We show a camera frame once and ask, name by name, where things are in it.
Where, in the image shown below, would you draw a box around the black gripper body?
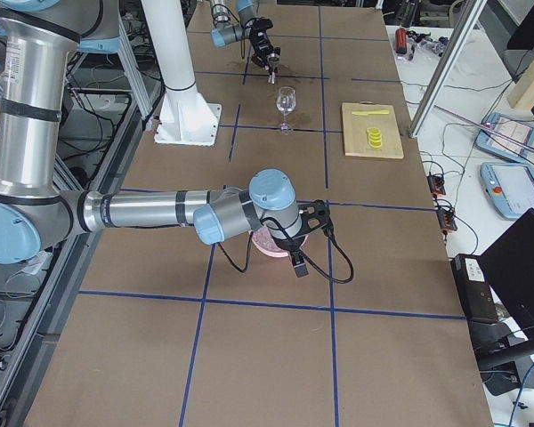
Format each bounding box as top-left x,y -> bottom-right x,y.
247,18 -> 280,67
275,200 -> 330,261

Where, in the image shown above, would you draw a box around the small metal jigger cup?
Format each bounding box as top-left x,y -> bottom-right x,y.
267,53 -> 279,85

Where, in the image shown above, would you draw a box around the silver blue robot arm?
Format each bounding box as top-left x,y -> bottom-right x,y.
209,0 -> 280,75
0,1 -> 332,264

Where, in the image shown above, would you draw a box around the clear wine glass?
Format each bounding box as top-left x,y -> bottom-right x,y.
276,86 -> 296,134

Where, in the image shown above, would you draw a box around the pile of clear ice cubes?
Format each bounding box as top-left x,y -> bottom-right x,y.
252,226 -> 279,252

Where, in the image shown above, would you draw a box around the pink bowl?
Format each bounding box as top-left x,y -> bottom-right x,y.
248,226 -> 289,258

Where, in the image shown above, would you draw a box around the bamboo cutting board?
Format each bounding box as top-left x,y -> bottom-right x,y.
341,102 -> 404,160

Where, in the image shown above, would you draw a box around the yellow lemon slices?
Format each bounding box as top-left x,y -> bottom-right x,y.
366,127 -> 383,149

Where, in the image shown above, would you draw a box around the yellow plastic knife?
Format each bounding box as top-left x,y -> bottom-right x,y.
351,109 -> 390,117

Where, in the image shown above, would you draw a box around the red cylinder can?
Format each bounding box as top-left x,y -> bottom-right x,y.
394,27 -> 408,55

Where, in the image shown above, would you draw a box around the black box device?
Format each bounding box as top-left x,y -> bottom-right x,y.
450,254 -> 498,324

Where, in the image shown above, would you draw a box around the far blue teach pendant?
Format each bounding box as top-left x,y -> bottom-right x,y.
474,112 -> 534,162

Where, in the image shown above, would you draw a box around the blue teach pendant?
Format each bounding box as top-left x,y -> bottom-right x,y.
474,112 -> 534,162
480,162 -> 534,221

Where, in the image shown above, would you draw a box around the near blue teach pendant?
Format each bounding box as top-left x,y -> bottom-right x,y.
480,162 -> 534,221

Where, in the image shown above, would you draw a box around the black monitor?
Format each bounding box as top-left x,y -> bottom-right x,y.
477,208 -> 534,369

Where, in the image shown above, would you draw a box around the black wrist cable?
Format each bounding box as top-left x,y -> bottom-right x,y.
216,213 -> 354,285

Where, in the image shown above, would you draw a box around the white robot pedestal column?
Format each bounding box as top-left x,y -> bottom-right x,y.
142,0 -> 222,147

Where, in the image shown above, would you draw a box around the aluminium frame post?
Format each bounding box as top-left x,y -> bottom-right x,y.
409,0 -> 487,138

